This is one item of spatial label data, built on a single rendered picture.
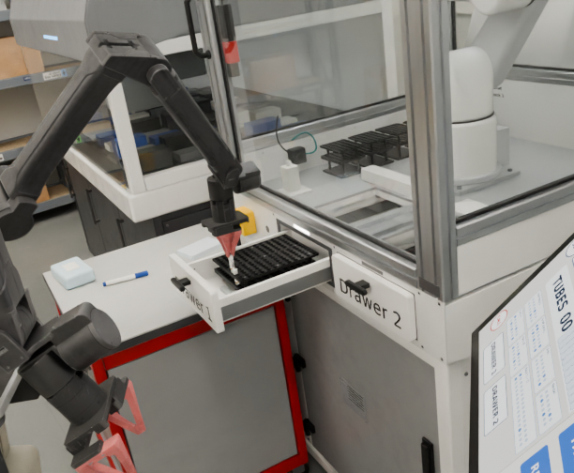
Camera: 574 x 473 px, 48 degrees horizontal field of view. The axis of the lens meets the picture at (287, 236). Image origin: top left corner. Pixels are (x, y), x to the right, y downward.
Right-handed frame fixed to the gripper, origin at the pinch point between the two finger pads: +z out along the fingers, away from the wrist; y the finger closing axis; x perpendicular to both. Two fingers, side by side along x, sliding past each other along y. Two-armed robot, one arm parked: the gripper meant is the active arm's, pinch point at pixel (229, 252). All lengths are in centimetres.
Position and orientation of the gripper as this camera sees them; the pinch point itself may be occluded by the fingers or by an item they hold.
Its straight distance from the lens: 161.1
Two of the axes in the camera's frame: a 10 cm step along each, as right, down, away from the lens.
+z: 1.0, 9.2, 3.8
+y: -8.7, 2.6, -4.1
